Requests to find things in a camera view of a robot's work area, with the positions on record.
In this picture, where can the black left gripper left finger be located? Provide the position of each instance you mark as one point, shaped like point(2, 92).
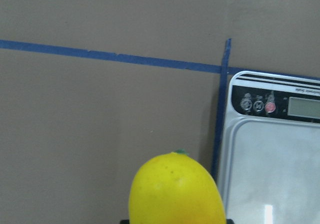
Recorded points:
point(124, 222)

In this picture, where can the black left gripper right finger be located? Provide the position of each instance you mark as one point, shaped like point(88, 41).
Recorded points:
point(229, 221)

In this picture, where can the yellow mango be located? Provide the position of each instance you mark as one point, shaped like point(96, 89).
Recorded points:
point(174, 188)

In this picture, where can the silver digital kitchen scale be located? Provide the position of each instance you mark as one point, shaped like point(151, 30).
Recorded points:
point(269, 169)

